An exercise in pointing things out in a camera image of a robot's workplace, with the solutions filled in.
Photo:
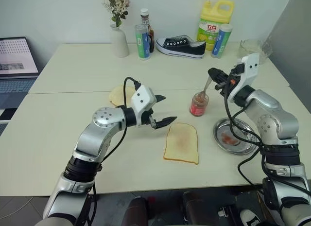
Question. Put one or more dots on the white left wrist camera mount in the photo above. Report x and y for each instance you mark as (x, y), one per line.
(143, 98)

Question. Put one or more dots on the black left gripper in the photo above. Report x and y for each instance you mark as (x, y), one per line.
(145, 117)

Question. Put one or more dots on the silver metal spoon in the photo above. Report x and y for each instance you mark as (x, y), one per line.
(206, 85)

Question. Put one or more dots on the clear canister green blue label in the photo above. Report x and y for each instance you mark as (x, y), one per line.
(143, 43)
(220, 42)

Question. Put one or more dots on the dark brown rounded shape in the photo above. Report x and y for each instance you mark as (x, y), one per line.
(137, 211)
(196, 209)

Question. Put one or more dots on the black white canvas sneaker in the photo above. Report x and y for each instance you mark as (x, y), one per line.
(179, 47)

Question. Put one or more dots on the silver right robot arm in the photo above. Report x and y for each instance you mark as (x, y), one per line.
(274, 124)

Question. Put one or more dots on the clear glass bowl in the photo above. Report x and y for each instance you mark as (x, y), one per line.
(250, 48)

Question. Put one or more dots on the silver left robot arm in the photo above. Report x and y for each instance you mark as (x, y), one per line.
(97, 136)

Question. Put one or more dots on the round stainless steel plate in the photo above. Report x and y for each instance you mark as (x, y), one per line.
(223, 128)

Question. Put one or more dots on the glass jar of red jam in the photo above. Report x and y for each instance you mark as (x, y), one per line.
(198, 105)

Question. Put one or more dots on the yellow detergent jug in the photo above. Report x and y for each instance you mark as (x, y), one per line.
(216, 17)

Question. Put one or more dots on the white rounded shape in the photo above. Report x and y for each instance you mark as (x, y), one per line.
(249, 217)

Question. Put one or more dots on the white ceramic vase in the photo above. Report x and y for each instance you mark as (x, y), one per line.
(119, 43)

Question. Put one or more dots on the dark sauce bottle white cap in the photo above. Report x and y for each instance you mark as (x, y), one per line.
(147, 19)

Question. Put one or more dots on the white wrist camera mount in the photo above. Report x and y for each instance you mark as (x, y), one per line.
(250, 68)
(143, 98)

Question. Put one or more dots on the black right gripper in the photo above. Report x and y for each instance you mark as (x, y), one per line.
(229, 81)

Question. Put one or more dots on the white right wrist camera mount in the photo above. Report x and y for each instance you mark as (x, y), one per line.
(250, 68)

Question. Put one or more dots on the dried flower bouquet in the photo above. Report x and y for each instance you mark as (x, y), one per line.
(116, 5)

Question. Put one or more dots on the grey laptop computer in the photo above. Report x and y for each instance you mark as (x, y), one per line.
(14, 58)

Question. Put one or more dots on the square toast bread slice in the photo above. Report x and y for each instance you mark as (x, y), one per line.
(181, 143)

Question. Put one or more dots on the red jam smear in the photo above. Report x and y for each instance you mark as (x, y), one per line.
(229, 139)

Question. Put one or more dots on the pale round bread slice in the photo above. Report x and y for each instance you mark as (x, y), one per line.
(116, 94)

